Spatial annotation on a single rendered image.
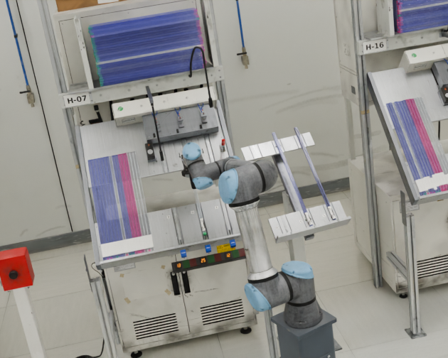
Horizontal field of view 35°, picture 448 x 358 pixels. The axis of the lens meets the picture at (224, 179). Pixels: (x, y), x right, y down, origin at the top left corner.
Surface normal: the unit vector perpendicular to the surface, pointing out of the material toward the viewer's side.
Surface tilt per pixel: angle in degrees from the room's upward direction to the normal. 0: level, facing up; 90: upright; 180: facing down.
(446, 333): 0
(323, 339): 90
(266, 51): 90
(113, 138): 44
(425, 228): 90
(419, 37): 90
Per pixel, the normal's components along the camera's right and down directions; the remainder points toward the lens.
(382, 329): -0.15, -0.93
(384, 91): 0.01, -0.44
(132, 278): 0.16, 0.32
